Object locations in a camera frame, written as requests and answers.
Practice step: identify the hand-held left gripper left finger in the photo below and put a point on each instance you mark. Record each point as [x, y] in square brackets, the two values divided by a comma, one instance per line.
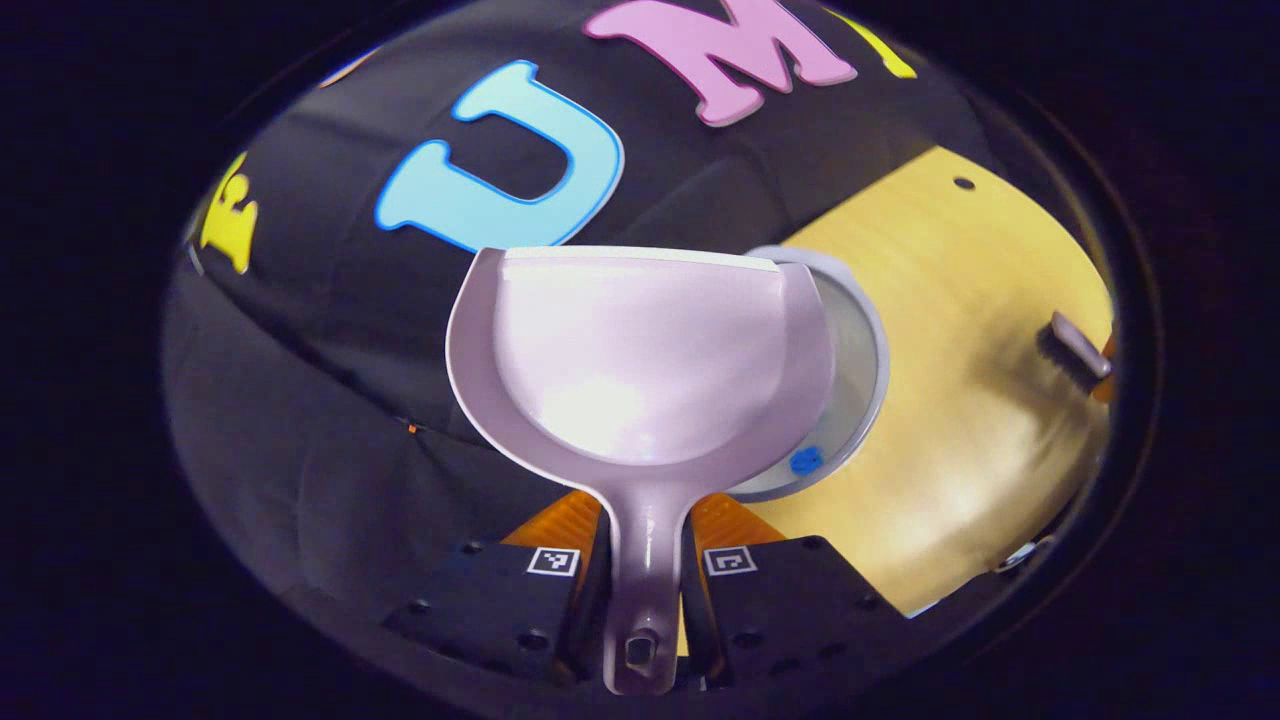
[490, 610]

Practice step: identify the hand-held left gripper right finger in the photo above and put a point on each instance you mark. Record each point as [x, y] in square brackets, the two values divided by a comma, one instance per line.
[790, 610]

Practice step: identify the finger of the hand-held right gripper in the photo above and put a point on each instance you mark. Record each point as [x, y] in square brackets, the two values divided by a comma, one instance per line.
[1106, 375]

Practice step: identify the small pink broom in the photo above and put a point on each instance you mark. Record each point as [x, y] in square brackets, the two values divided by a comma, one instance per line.
[1075, 348]

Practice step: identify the blue paper trash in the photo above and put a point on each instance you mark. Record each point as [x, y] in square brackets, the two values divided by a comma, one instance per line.
[806, 461]

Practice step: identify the white garbage bin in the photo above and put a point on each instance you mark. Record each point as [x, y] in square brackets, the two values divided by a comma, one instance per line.
[862, 370]

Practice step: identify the pink dustpan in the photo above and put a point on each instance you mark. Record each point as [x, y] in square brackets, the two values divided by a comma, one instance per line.
[640, 360]

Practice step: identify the black backdrop cloth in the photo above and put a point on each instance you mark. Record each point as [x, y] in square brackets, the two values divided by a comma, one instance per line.
[330, 330]

